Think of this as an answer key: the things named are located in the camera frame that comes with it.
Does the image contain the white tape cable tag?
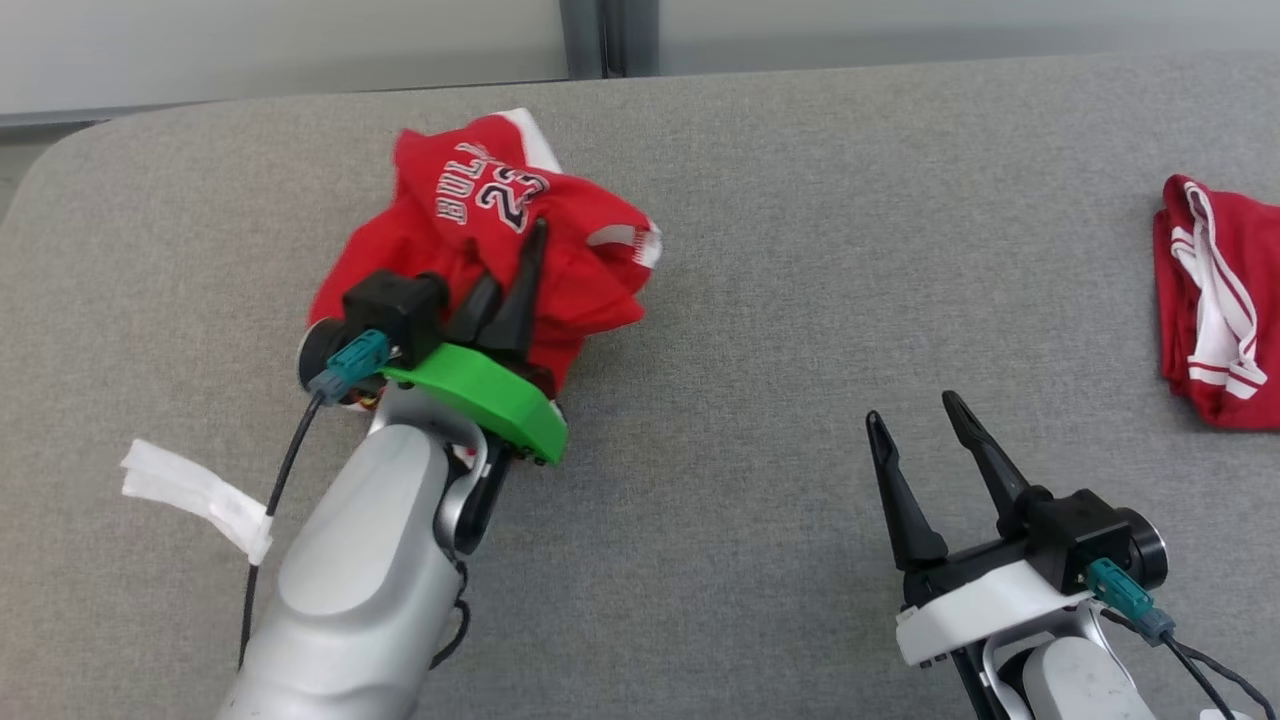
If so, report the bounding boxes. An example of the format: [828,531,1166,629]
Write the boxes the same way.
[120,438,274,566]

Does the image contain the grey fabric sofa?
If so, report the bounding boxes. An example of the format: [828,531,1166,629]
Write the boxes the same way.
[0,50,1280,720]

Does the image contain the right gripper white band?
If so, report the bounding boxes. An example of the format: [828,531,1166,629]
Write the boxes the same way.
[868,392,1091,668]

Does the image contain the grey wall skirting rail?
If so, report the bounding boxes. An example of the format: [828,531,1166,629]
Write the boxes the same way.
[0,78,571,129]

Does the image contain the grey metal partition post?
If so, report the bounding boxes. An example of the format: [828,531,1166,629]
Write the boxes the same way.
[558,0,611,79]
[600,0,661,77]

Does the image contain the red Bulls t-shirt white sleeves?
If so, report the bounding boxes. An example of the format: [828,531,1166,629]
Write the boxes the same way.
[1152,174,1280,431]

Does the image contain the right camera black cable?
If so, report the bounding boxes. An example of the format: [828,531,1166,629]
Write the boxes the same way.
[1160,630,1280,720]

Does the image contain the left teal cable connector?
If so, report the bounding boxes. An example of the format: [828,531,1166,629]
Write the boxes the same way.
[307,330,391,406]

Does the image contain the left camera black cable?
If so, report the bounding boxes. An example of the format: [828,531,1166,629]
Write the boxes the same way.
[238,395,326,671]

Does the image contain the red Bulls shorts white stripes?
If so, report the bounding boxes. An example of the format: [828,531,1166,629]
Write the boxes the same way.
[305,108,663,401]

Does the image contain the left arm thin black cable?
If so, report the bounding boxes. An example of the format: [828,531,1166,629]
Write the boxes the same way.
[428,560,473,671]

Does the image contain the right teal cable connector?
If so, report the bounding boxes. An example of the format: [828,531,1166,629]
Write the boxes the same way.
[1085,558,1178,644]

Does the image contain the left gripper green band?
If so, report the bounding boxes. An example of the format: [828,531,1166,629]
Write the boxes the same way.
[380,218,569,467]

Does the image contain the camera black cable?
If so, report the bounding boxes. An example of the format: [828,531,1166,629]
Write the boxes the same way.
[238,395,326,671]
[1160,630,1280,720]

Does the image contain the teal cable connector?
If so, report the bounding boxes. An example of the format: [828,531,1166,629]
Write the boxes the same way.
[307,330,391,406]
[1085,558,1178,644]

